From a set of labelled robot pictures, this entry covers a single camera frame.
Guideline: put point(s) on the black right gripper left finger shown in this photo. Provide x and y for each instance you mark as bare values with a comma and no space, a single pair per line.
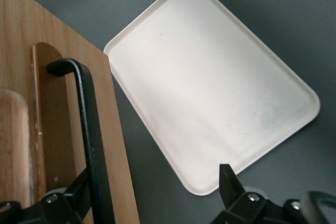
71,200

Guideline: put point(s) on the brown wooden board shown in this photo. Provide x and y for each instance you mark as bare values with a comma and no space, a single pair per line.
110,119

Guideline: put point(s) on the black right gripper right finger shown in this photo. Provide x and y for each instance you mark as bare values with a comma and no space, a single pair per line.
232,190

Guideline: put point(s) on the cream plastic tray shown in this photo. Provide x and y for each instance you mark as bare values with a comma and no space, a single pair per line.
210,87

